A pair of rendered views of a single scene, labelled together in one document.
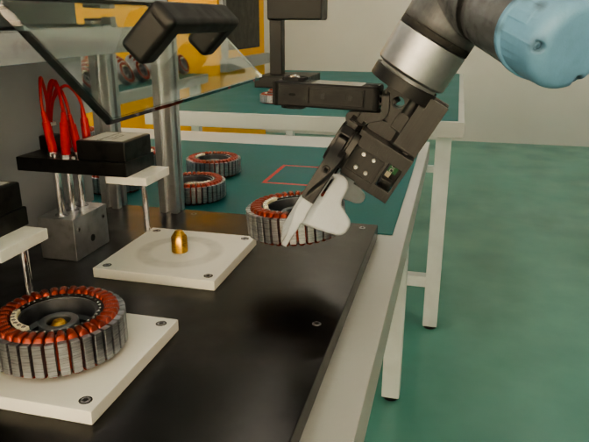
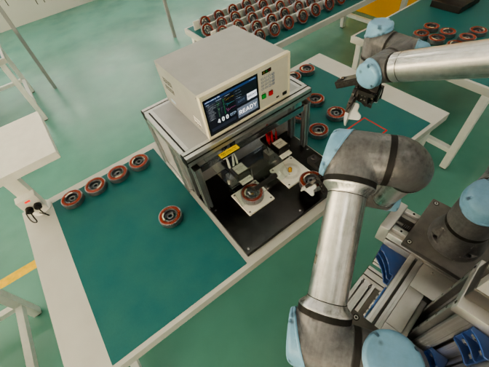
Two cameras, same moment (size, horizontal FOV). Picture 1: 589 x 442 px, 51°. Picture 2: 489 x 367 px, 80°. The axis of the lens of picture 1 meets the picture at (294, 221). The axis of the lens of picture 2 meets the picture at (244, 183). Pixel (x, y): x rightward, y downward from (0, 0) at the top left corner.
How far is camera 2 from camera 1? 0.96 m
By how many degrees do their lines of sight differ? 49
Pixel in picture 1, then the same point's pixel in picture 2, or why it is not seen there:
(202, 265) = (290, 179)
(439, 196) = (471, 119)
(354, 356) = (303, 220)
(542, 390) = not seen: hidden behind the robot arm
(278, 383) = (281, 222)
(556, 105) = not seen: outside the picture
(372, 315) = (318, 210)
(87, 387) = (251, 209)
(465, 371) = (437, 194)
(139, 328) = (266, 196)
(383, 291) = not seen: hidden behind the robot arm
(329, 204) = (311, 189)
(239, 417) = (270, 226)
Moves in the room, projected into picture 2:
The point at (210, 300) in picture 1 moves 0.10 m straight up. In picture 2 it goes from (286, 191) to (286, 178)
